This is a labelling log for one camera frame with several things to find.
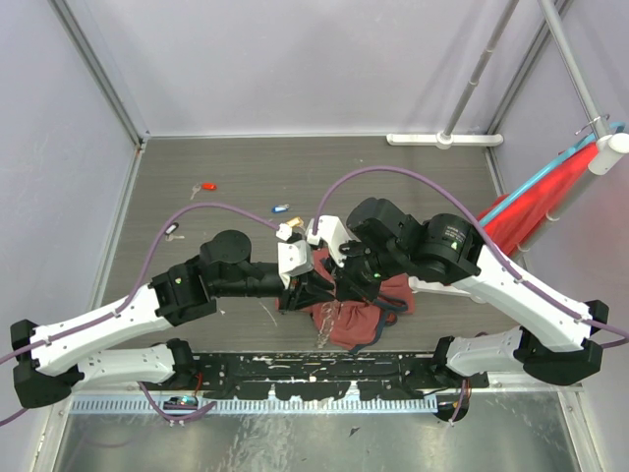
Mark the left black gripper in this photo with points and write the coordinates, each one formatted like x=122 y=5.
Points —
x=306 y=291

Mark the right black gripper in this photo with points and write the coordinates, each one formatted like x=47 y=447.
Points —
x=347 y=286

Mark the key with yellow tag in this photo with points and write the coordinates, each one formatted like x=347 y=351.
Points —
x=296 y=222

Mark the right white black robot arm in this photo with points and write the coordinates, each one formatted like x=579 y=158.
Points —
x=552 y=341

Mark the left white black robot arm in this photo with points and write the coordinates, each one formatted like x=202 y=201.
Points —
x=56 y=359

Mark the dark red shirt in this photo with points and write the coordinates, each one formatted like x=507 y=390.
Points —
x=361 y=324

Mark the key with blue tag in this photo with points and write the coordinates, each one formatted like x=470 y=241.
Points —
x=280 y=209

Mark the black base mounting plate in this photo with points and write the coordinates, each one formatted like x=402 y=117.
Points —
x=313 y=376

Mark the red cloth on hanger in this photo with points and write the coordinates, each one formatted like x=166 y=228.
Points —
x=510 y=228

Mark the teal clothes hanger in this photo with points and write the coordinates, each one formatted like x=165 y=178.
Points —
x=545 y=169

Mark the white grey clothes rack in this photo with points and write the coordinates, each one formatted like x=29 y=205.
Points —
x=570 y=87

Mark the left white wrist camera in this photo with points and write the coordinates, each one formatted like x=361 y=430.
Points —
x=294 y=255

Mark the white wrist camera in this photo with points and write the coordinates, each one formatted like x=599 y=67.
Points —
x=329 y=231
x=294 y=255

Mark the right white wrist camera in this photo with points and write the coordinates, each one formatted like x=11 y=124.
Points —
x=329 y=231

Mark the slotted cable duct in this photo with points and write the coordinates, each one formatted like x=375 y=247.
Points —
x=138 y=404

